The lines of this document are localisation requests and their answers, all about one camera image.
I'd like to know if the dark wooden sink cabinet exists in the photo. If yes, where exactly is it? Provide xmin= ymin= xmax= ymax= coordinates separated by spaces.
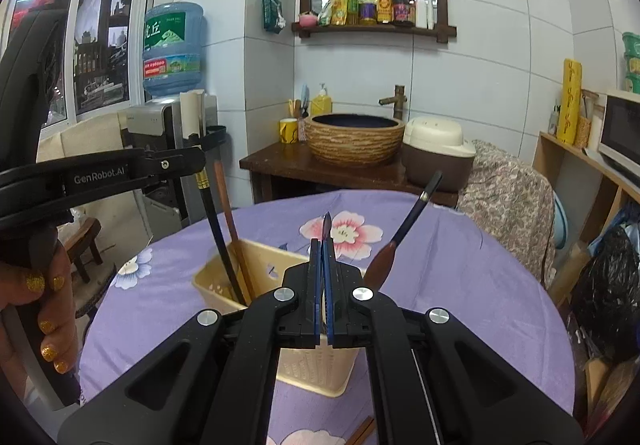
xmin=238 ymin=141 xmax=460 ymax=227

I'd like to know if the wooden spoon with dark handle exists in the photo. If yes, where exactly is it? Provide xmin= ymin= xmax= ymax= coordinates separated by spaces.
xmin=362 ymin=170 xmax=444 ymax=293

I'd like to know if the yellow soap dispenser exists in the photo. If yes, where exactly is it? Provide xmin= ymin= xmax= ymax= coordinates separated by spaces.
xmin=310 ymin=83 xmax=334 ymax=117

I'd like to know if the woven pattern wash basin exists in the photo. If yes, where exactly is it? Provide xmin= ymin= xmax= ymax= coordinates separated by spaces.
xmin=303 ymin=113 xmax=407 ymax=170

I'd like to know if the black plastic bag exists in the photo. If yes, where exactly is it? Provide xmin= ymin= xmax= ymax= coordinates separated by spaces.
xmin=569 ymin=224 xmax=640 ymax=362

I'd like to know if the grey water dispenser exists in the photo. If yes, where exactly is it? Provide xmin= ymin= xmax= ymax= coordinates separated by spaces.
xmin=124 ymin=94 xmax=222 ymax=228

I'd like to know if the clear storage jar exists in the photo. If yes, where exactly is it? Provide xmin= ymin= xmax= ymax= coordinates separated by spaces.
xmin=574 ymin=89 xmax=599 ymax=149

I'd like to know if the sliding window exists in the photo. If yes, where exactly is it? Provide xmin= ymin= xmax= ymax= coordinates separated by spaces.
xmin=0 ymin=0 xmax=153 ymax=126

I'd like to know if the yellow roll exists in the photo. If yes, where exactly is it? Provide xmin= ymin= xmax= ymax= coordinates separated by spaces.
xmin=556 ymin=58 xmax=584 ymax=144

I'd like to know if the white microwave oven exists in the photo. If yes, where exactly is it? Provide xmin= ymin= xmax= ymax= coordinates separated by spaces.
xmin=597 ymin=92 xmax=640 ymax=182

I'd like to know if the wooden storage shelf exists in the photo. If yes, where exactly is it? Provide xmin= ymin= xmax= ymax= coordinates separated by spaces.
xmin=531 ymin=130 xmax=640 ymax=311

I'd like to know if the cream and brown rice cooker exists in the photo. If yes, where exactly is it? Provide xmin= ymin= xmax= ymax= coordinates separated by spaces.
xmin=401 ymin=117 xmax=477 ymax=194

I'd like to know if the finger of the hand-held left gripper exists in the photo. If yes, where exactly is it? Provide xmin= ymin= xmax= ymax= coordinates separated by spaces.
xmin=134 ymin=164 xmax=208 ymax=192
xmin=141 ymin=146 xmax=207 ymax=168

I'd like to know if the bamboo style faucet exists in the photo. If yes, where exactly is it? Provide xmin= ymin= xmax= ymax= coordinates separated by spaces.
xmin=378 ymin=84 xmax=409 ymax=121

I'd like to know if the cream perforated utensil holder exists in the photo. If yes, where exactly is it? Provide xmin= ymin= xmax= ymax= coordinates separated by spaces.
xmin=192 ymin=239 xmax=363 ymax=399

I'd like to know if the black cup holder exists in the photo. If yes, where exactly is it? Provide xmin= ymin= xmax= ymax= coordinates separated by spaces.
xmin=182 ymin=124 xmax=232 ymax=156

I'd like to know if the floral cloth over chair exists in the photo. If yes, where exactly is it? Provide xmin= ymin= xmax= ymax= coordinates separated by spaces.
xmin=456 ymin=139 xmax=557 ymax=287

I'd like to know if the blue water bottle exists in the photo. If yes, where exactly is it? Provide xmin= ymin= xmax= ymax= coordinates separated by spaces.
xmin=142 ymin=2 xmax=205 ymax=96

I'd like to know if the yellow green snack packet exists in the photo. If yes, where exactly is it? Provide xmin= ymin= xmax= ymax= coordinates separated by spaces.
xmin=319 ymin=0 xmax=349 ymax=26

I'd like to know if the person's left hand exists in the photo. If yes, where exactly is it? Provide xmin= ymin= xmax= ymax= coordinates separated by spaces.
xmin=0 ymin=245 xmax=81 ymax=377

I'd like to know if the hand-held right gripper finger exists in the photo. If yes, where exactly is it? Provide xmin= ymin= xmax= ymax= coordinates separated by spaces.
xmin=57 ymin=237 xmax=323 ymax=445
xmin=322 ymin=237 xmax=584 ymax=445

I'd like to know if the cream cloth cover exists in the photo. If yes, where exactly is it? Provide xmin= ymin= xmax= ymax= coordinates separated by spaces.
xmin=36 ymin=114 xmax=153 ymax=257

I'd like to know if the white paper cup stack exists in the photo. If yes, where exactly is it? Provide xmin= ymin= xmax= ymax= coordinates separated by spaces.
xmin=179 ymin=89 xmax=207 ymax=139

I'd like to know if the light blue plastic basin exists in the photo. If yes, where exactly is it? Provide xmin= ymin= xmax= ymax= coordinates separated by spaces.
xmin=549 ymin=189 xmax=569 ymax=252

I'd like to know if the green packet on wall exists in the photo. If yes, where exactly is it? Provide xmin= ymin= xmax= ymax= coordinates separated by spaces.
xmin=262 ymin=0 xmax=286 ymax=35

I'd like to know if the purple floral tablecloth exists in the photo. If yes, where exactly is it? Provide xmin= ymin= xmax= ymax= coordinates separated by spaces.
xmin=79 ymin=189 xmax=577 ymax=445

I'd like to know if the dark sauce bottle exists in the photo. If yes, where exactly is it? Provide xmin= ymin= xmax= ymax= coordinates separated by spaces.
xmin=392 ymin=0 xmax=416 ymax=25

